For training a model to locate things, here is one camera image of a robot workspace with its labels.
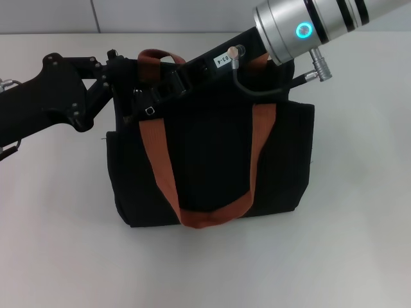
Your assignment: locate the right gripper cable with connector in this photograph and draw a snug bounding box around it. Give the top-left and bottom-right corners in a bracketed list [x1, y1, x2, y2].
[225, 44, 335, 96]

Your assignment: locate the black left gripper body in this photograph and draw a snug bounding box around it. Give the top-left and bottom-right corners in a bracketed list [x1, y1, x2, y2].
[0, 53, 94, 151]

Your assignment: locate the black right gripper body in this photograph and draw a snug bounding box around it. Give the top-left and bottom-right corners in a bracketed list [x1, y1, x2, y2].
[184, 28, 274, 91]

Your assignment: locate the black bag with brown handles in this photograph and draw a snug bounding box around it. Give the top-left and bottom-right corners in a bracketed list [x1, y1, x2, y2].
[105, 47, 317, 230]

